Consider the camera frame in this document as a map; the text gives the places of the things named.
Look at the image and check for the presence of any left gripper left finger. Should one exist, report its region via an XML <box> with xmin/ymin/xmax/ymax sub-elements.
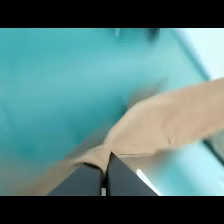
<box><xmin>47</xmin><ymin>162</ymin><xmax>104</xmax><ymax>197</ymax></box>

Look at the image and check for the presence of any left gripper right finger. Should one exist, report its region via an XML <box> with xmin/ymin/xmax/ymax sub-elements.
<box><xmin>105</xmin><ymin>151</ymin><xmax>159</xmax><ymax>197</ymax></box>

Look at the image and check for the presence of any beige shirt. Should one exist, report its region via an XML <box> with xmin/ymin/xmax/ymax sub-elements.
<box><xmin>19</xmin><ymin>77</ymin><xmax>224</xmax><ymax>197</ymax></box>

